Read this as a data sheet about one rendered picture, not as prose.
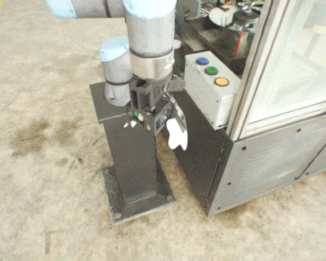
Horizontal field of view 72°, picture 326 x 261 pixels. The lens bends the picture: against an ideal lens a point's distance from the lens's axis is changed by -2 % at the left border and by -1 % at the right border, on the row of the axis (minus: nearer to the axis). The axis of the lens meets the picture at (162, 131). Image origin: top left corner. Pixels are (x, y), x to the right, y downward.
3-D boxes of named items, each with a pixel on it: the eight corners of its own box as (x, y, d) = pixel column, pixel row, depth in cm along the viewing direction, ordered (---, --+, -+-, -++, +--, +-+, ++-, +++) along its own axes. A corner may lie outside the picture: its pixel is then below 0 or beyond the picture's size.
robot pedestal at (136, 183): (113, 223, 132) (79, 140, 78) (101, 169, 158) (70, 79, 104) (176, 201, 142) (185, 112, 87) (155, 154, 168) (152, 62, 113)
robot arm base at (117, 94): (108, 109, 89) (103, 88, 82) (101, 88, 99) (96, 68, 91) (144, 100, 92) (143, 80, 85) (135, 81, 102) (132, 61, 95)
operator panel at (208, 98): (239, 122, 84) (251, 89, 73) (214, 130, 81) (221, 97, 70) (204, 81, 102) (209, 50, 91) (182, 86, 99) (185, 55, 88)
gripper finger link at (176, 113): (172, 135, 52) (152, 104, 49) (176, 130, 53) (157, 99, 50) (188, 132, 49) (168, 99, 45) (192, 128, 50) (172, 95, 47)
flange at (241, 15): (257, 23, 97) (258, 17, 95) (231, 19, 100) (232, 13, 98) (258, 14, 104) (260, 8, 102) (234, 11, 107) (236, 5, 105)
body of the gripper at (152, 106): (126, 125, 49) (118, 78, 40) (148, 103, 54) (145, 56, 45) (156, 139, 46) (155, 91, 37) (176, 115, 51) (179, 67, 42)
